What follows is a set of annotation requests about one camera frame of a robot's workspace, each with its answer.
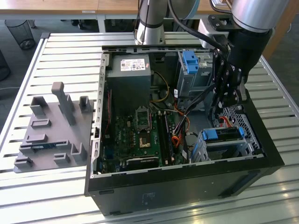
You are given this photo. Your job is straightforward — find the black PC case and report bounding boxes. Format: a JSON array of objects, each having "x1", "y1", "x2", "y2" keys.
[{"x1": 84, "y1": 44, "x2": 285, "y2": 217}]

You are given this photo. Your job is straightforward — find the black RAM slot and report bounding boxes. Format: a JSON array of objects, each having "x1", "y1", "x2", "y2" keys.
[
  {"x1": 157, "y1": 111, "x2": 168, "y2": 167},
  {"x1": 159, "y1": 111, "x2": 170, "y2": 166},
  {"x1": 164, "y1": 111, "x2": 175, "y2": 164},
  {"x1": 162, "y1": 111, "x2": 172, "y2": 165}
]

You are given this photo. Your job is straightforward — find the black expansion card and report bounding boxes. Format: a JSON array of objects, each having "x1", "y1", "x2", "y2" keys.
[{"x1": 126, "y1": 155, "x2": 160, "y2": 170}]

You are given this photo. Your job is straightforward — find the grey parts rack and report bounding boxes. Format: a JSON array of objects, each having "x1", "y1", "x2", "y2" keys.
[{"x1": 13, "y1": 81, "x2": 94, "y2": 174}]

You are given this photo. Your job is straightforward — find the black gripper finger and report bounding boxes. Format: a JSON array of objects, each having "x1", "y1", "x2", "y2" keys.
[
  {"x1": 214, "y1": 49, "x2": 229, "y2": 115},
  {"x1": 223, "y1": 67, "x2": 248, "y2": 107}
]

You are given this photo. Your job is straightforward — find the green motherboard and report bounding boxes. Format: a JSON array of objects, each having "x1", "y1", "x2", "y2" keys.
[{"x1": 98, "y1": 102, "x2": 187, "y2": 175}]

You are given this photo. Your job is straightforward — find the grey power supply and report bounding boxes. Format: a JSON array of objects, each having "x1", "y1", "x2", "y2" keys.
[{"x1": 106, "y1": 54, "x2": 151, "y2": 104}]

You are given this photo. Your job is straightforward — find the black mesh wastebasket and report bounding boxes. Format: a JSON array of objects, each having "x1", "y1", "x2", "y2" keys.
[{"x1": 4, "y1": 20, "x2": 36, "y2": 50}]

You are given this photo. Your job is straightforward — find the CPU socket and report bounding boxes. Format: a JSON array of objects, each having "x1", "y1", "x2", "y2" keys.
[{"x1": 139, "y1": 136, "x2": 151, "y2": 149}]

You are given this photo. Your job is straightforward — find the hard disk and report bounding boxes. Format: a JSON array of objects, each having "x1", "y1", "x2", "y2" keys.
[{"x1": 201, "y1": 127, "x2": 245, "y2": 142}]

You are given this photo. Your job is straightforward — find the metal drive cage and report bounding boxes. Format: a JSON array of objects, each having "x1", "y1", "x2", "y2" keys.
[{"x1": 176, "y1": 50, "x2": 214, "y2": 98}]

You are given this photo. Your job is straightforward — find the thick black wire bundle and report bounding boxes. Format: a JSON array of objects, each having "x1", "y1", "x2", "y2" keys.
[{"x1": 173, "y1": 84, "x2": 216, "y2": 136}]

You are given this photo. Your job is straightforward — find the RAM stick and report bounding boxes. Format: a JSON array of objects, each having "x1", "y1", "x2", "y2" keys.
[{"x1": 30, "y1": 143, "x2": 57, "y2": 150}]

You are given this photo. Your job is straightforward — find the metal disk bay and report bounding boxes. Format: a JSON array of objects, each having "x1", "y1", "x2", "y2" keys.
[{"x1": 190, "y1": 127, "x2": 255, "y2": 163}]

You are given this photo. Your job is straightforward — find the yellow wires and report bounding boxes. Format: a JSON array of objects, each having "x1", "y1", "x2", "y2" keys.
[{"x1": 150, "y1": 71, "x2": 171, "y2": 103}]

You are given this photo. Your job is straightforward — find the metal socket cover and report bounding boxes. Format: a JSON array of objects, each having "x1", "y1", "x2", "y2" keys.
[{"x1": 135, "y1": 105, "x2": 150, "y2": 132}]

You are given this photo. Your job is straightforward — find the red orange yellow power wire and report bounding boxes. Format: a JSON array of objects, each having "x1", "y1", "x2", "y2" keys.
[{"x1": 219, "y1": 116, "x2": 235, "y2": 129}]

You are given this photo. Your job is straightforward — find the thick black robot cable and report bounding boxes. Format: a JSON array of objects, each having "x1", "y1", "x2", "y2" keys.
[{"x1": 167, "y1": 0, "x2": 228, "y2": 51}]

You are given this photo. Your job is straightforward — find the blue drive cage carrier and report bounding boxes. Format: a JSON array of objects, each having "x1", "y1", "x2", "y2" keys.
[{"x1": 183, "y1": 50, "x2": 199, "y2": 75}]

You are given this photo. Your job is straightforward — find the thin orange wire bundle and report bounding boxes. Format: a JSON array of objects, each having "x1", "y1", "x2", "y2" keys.
[{"x1": 171, "y1": 116, "x2": 189, "y2": 148}]

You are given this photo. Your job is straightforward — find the wooden desk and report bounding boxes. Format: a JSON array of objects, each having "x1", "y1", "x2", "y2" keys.
[
  {"x1": 0, "y1": 0, "x2": 99, "y2": 21},
  {"x1": 97, "y1": 0, "x2": 231, "y2": 20}
]

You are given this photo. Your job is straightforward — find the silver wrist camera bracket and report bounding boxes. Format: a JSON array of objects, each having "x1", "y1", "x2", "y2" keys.
[{"x1": 198, "y1": 14, "x2": 241, "y2": 49}]

